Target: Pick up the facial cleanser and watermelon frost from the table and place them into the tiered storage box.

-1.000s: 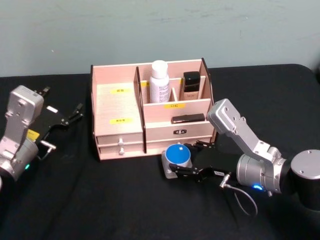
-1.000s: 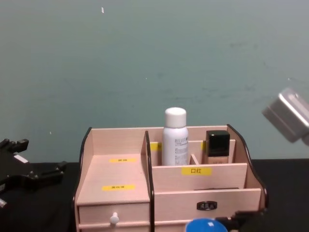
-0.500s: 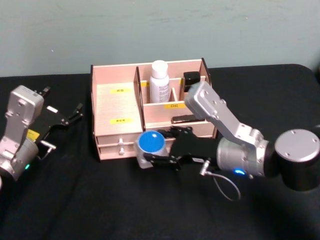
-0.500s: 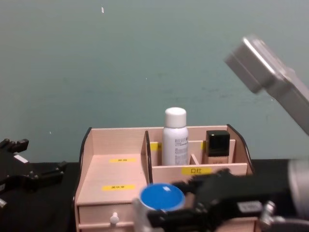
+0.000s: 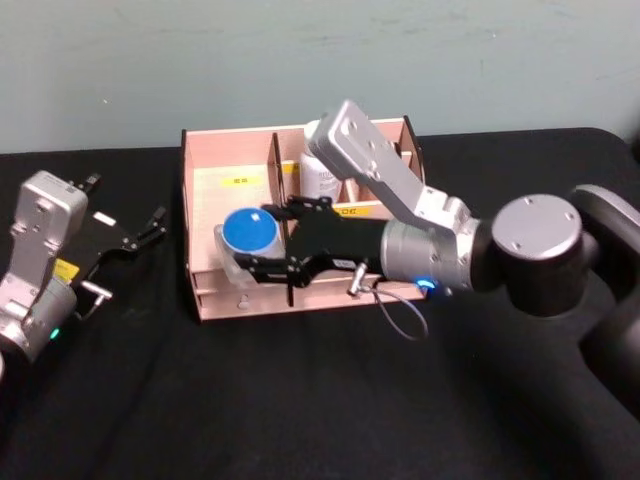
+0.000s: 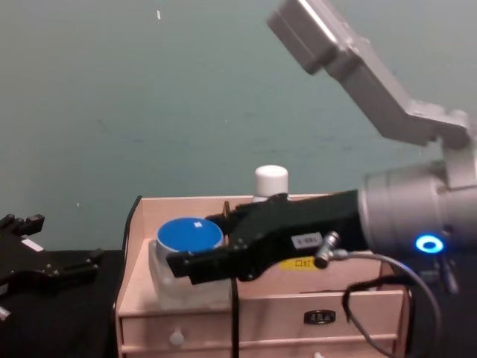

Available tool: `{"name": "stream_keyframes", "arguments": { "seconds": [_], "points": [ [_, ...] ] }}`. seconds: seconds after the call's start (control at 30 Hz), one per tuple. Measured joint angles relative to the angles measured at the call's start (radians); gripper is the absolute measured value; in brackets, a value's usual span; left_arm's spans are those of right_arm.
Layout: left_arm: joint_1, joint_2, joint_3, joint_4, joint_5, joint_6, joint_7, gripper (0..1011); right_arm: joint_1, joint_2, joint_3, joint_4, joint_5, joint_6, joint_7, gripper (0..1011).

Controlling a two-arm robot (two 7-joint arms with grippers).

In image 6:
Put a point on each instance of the white drawer knob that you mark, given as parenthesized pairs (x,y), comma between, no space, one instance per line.
(176,337)
(319,355)

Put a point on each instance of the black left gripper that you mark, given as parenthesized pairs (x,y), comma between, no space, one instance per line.
(26,264)

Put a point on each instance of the pale wooden drawer organizer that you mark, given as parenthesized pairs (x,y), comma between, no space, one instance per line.
(272,309)

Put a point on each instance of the right robot arm with grey camera bracket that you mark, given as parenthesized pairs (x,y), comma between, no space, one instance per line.
(402,209)

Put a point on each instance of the yellow label sticker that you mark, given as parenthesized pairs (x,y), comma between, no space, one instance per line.
(298,264)

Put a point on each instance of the round container with blue lid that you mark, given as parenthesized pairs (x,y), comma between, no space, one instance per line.
(188,235)

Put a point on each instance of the clear plastic case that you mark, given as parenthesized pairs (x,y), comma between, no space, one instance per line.
(186,292)

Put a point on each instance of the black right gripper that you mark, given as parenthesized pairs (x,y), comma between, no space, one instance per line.
(294,220)

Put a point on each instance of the black cloth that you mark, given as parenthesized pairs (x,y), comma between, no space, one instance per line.
(56,324)

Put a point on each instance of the white bottle cap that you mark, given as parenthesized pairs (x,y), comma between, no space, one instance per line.
(271,182)

